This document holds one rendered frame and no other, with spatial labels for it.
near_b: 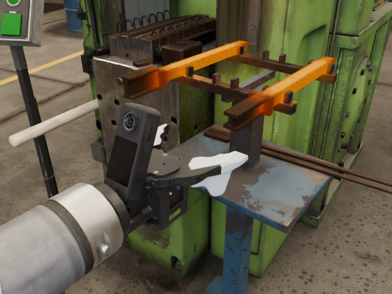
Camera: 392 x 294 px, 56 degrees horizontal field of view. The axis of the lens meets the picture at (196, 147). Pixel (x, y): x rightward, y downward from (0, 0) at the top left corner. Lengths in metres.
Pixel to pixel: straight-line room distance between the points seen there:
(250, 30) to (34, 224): 0.95
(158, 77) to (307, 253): 1.29
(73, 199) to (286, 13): 0.89
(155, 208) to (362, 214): 1.78
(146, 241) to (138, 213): 1.21
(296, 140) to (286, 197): 0.83
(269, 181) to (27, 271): 0.67
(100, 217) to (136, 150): 0.09
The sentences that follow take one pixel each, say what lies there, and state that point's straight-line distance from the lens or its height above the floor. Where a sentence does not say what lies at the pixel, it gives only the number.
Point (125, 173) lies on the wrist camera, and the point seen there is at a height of 1.05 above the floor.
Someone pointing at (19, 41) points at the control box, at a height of 0.96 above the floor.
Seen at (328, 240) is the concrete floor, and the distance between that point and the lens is 1.96.
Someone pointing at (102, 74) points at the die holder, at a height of 0.86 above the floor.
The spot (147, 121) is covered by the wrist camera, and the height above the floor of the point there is 1.11.
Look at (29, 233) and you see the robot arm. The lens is 0.39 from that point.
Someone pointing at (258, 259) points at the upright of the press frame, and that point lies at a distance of 1.64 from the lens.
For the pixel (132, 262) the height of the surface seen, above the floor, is 0.00.
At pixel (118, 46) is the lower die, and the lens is 1.36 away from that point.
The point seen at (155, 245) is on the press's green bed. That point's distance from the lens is 1.66.
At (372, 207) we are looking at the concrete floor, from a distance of 2.25.
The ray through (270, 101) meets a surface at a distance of 0.66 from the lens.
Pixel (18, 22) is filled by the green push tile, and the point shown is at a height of 1.02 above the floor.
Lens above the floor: 1.30
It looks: 30 degrees down
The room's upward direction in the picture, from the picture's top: straight up
